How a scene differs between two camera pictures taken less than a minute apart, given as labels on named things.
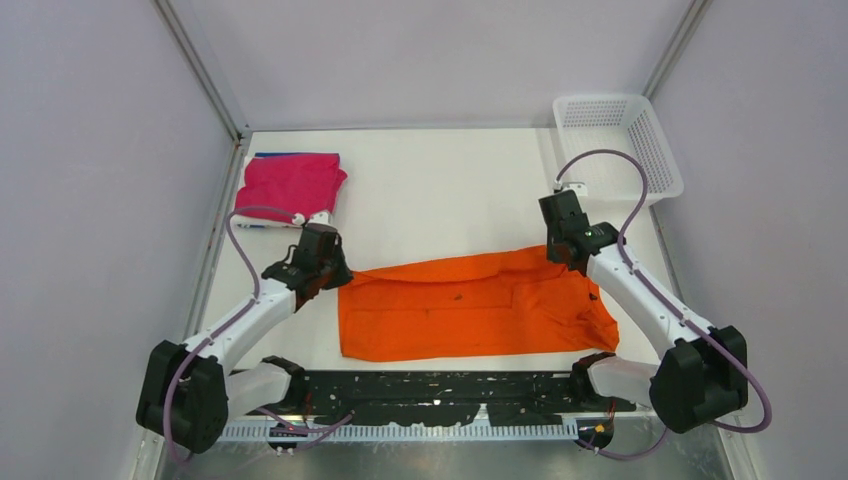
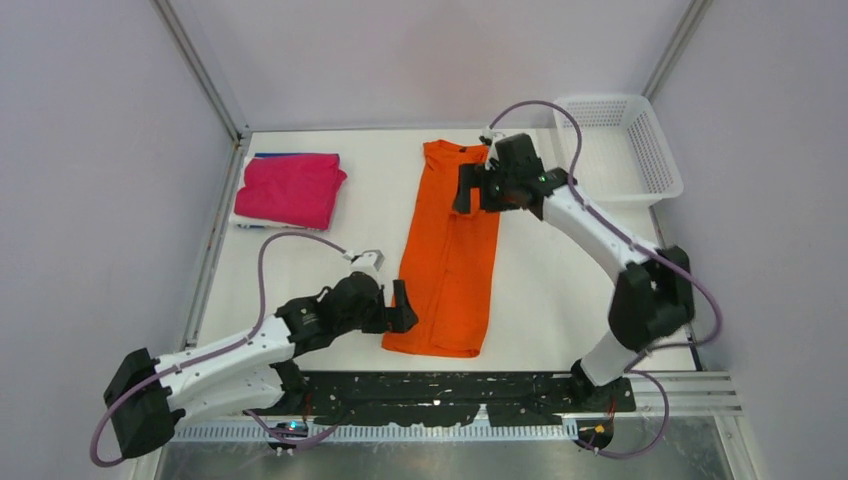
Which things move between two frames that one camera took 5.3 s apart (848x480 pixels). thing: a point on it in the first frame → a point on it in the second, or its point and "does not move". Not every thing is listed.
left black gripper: [343, 276] → [394, 319]
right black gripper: [550, 254] → [469, 176]
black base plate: [410, 396] does not move
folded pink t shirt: [302, 184] does not move
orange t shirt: [511, 302] → [450, 258]
